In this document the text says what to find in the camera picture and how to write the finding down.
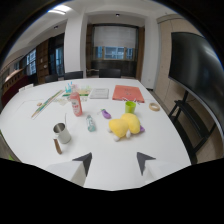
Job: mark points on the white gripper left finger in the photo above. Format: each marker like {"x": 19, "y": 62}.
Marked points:
{"x": 74, "y": 170}

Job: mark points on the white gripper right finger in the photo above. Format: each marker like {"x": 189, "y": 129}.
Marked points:
{"x": 151, "y": 166}

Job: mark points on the steel cup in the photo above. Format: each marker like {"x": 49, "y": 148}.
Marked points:
{"x": 62, "y": 132}

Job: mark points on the yellow plush toy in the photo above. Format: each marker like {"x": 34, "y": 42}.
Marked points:
{"x": 124, "y": 126}

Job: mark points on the small clear plastic bottle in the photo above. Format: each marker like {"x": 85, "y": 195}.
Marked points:
{"x": 90, "y": 123}

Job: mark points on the black tv stand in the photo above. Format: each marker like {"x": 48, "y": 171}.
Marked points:
{"x": 190, "y": 128}

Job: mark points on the roll of tape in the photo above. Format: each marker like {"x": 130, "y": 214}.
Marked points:
{"x": 154, "y": 106}

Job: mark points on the green plastic cup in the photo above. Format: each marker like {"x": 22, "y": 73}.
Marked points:
{"x": 130, "y": 107}

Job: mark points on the purple eggplant toy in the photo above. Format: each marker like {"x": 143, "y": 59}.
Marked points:
{"x": 106, "y": 114}

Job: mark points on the pink drink bottle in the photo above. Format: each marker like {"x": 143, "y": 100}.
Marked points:
{"x": 76, "y": 104}

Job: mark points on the long colourful ruler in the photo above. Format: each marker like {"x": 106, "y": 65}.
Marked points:
{"x": 47, "y": 104}

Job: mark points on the green yellow paper sheet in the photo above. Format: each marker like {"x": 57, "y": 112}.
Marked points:
{"x": 81, "y": 92}

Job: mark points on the white booklet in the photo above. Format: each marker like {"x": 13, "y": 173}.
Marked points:
{"x": 99, "y": 93}

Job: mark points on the black office chair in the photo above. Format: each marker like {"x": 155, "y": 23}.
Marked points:
{"x": 73, "y": 75}
{"x": 109, "y": 73}
{"x": 51, "y": 78}

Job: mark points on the large black tv screen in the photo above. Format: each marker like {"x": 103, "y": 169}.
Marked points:
{"x": 199, "y": 71}

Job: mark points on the white window blind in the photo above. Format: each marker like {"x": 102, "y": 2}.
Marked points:
{"x": 114, "y": 37}

